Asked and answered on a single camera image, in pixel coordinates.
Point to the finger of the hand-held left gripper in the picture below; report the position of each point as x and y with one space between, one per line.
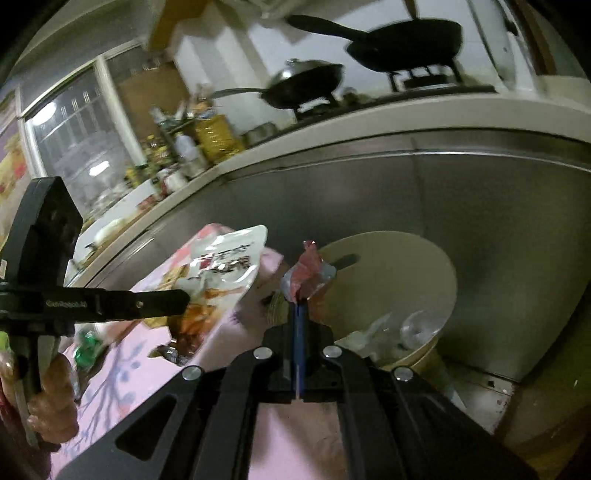
129 303

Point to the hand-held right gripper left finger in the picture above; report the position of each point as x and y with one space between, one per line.
297 332

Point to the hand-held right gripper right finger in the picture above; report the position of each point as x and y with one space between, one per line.
318 344

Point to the red wrapper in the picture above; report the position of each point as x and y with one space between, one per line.
307 277

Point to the crushed green drink can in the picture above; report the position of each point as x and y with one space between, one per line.
87 348

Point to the beige bin with swing lid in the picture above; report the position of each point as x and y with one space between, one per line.
397 286

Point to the white printed snack bag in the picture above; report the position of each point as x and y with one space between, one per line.
221 263

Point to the person's left hand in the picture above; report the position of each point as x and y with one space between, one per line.
55 406

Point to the yellow checkered packet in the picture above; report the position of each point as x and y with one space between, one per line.
277 310

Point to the small dark shiny wrapper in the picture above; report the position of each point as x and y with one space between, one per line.
168 354

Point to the white lumpy bag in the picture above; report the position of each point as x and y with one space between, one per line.
108 230

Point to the clear plastic bag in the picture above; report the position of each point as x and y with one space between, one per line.
411 330

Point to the pink printed tablecloth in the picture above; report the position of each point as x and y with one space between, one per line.
138 397

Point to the kitchen window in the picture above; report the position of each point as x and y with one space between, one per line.
78 134

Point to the cluster of condiment jars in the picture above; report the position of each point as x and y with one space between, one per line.
154 166

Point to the white plastic bottle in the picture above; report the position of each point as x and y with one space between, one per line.
190 154

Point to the steel kitchen cabinet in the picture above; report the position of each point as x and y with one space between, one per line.
415 207

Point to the yellow cooking oil bottle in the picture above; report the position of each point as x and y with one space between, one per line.
217 136

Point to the small steel pot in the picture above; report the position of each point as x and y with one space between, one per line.
261 134

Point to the black wok with steel lid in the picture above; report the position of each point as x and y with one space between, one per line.
307 83

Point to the gas stove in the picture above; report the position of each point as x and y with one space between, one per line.
425 78

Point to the black frying pan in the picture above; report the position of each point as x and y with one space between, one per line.
406 44

